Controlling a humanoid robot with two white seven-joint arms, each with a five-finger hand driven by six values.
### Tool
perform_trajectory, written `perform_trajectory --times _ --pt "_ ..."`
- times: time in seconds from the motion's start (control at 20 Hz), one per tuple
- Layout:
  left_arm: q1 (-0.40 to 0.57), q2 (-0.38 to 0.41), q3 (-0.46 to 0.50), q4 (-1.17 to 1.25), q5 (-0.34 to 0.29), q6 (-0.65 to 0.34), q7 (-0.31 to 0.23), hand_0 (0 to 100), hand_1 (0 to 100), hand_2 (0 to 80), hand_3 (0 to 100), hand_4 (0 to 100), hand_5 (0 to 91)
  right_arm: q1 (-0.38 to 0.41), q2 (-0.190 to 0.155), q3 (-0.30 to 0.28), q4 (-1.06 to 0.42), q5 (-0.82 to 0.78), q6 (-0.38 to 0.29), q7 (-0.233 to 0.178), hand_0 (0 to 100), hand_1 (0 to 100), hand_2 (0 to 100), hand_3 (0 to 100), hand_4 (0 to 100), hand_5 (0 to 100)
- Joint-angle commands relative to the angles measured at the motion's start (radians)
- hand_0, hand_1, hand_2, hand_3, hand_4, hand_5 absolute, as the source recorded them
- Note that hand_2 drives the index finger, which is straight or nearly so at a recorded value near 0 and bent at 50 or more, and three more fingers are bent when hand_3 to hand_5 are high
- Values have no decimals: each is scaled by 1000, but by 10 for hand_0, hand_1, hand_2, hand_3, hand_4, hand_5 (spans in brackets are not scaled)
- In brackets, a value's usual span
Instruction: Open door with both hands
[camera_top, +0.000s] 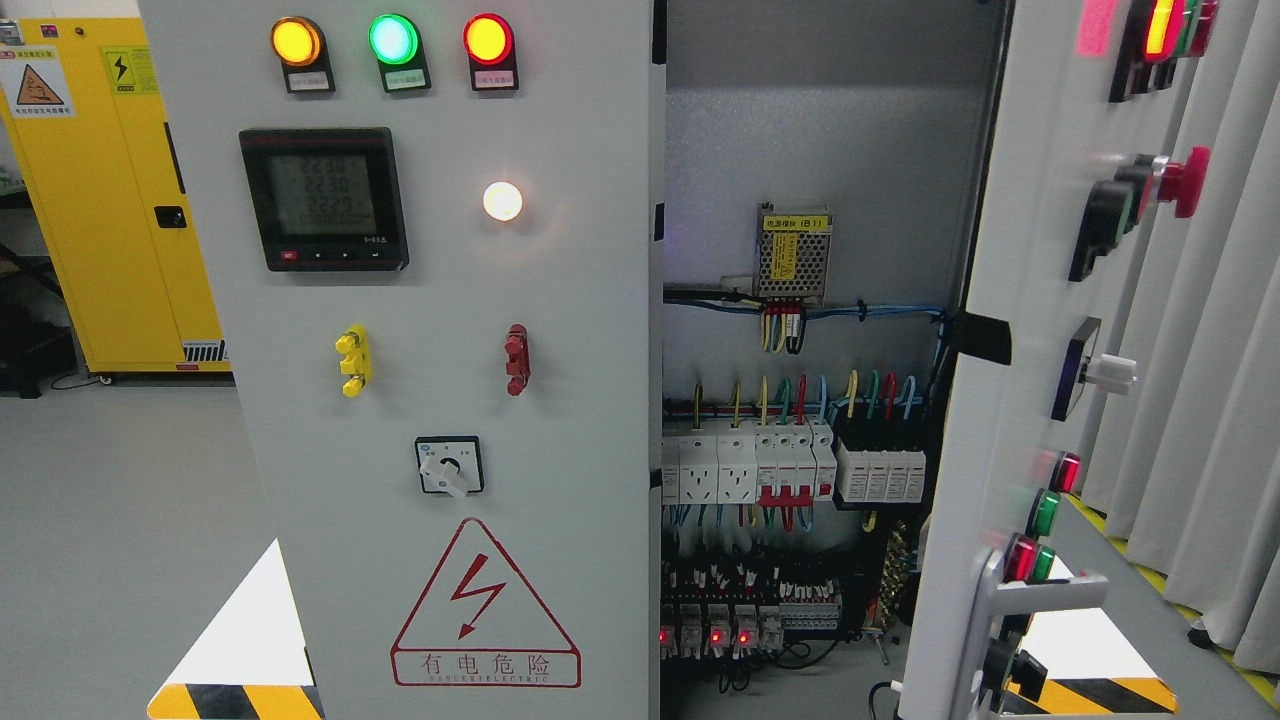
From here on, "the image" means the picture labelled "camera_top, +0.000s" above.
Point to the grey cabinet door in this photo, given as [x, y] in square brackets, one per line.
[1070, 307]
[571, 118]

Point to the white sockets and breakers row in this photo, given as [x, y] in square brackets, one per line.
[787, 466]

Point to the metal mesh power supply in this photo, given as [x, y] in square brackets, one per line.
[792, 251]

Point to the white indicator lamp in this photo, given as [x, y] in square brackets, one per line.
[503, 201]

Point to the black white surge protector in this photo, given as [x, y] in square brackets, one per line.
[880, 461]

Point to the relay and terminal row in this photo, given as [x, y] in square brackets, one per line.
[738, 609]

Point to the red electric hazard sticker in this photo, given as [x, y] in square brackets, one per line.
[479, 621]

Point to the brass ground terminal bar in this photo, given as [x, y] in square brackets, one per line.
[897, 567]

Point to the black digital power meter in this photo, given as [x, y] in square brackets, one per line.
[326, 200]

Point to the red indicator lamp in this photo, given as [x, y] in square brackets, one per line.
[488, 39]

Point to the green indicator lamp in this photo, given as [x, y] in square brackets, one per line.
[394, 39]

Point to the yellow indicator lamp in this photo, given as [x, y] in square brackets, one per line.
[296, 41]

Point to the red emergency stop button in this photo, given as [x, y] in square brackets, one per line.
[1181, 182]

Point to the yellow safety cabinet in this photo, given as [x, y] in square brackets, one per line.
[82, 102]

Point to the red terminal post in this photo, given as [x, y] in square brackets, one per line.
[518, 366]

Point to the white rotary selector switch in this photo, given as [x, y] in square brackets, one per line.
[450, 465]

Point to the yellow terminal post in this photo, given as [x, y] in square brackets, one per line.
[354, 347]

